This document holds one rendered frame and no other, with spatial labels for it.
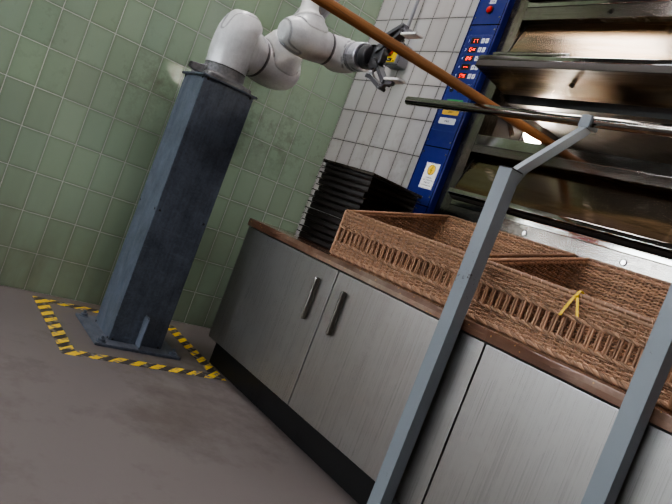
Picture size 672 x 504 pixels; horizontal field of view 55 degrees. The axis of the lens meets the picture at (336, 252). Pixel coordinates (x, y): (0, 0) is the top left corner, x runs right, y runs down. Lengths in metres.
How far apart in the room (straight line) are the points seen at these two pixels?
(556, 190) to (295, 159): 1.33
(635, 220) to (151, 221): 1.56
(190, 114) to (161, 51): 0.51
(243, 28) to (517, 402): 1.59
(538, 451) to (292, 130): 2.03
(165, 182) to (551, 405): 1.49
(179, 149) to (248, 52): 0.43
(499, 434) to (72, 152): 1.91
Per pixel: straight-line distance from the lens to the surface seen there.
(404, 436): 1.62
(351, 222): 2.07
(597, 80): 2.21
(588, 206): 2.16
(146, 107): 2.78
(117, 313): 2.41
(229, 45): 2.42
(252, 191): 3.02
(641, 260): 2.04
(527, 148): 2.37
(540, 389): 1.47
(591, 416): 1.41
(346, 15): 1.74
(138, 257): 2.37
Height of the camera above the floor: 0.70
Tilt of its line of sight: 3 degrees down
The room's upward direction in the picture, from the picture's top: 21 degrees clockwise
